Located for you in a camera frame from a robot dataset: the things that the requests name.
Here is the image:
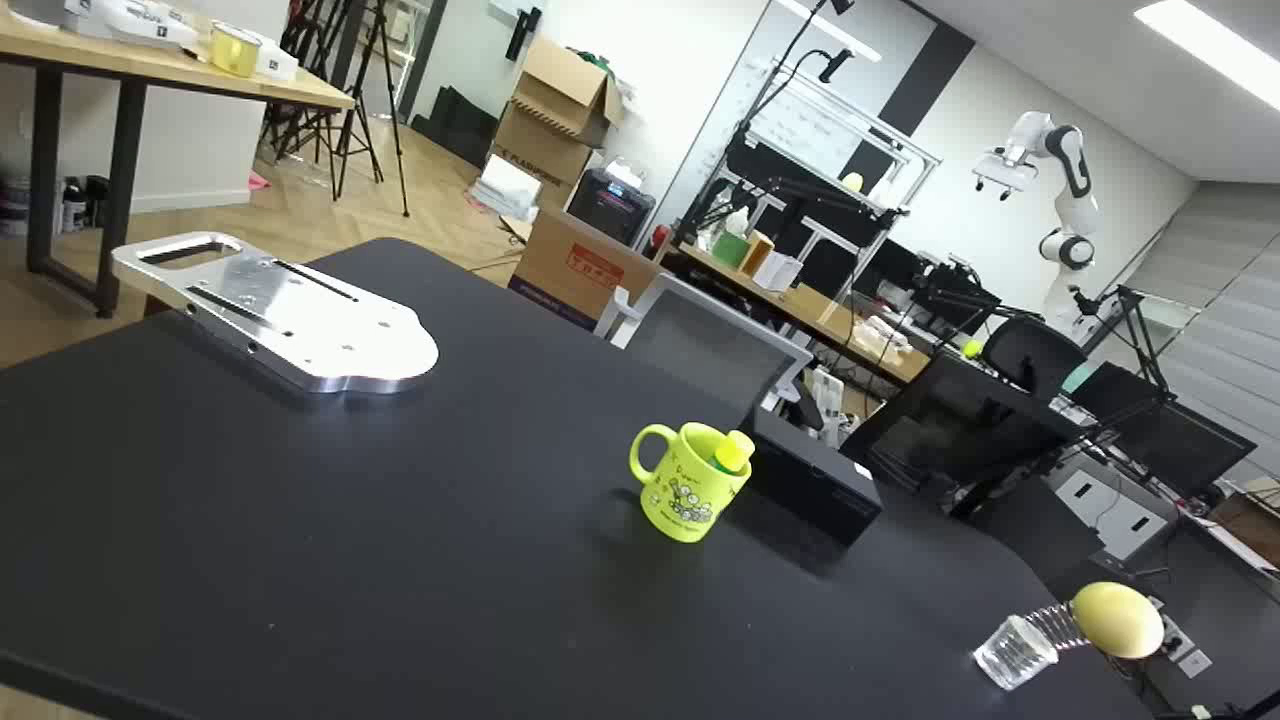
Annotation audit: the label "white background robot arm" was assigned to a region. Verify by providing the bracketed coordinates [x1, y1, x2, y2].
[972, 111, 1099, 271]

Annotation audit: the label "yellow-green plastic mug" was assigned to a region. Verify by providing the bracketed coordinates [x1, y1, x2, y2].
[626, 422, 756, 543]

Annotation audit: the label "grey laptop screen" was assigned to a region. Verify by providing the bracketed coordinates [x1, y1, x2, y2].
[595, 271, 813, 416]

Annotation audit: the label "cardboard box with red print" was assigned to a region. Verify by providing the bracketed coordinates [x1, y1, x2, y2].
[506, 207, 661, 328]

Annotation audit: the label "black rectangular box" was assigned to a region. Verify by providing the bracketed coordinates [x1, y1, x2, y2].
[748, 414, 882, 549]

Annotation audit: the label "stacked cardboard boxes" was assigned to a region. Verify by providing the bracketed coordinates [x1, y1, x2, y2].
[491, 37, 624, 183]

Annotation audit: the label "white whiteboard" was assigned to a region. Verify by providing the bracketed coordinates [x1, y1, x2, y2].
[751, 77, 938, 207]

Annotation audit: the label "silver metal mounting plate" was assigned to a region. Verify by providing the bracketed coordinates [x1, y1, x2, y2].
[111, 231, 440, 397]

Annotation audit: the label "black office chair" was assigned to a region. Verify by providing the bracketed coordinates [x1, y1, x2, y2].
[983, 315, 1084, 402]

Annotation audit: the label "clear glass cup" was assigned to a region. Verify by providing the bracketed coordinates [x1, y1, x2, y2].
[972, 618, 1058, 692]

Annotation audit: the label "black computer monitor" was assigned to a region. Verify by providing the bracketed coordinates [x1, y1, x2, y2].
[1072, 364, 1252, 495]

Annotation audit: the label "yellow lemon ball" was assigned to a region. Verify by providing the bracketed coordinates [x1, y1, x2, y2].
[1066, 579, 1162, 659]

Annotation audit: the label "wooden table with black legs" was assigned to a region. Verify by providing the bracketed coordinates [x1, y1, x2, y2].
[0, 10, 353, 315]

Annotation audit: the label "black camera tripod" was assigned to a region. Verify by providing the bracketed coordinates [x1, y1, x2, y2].
[262, 0, 417, 222]

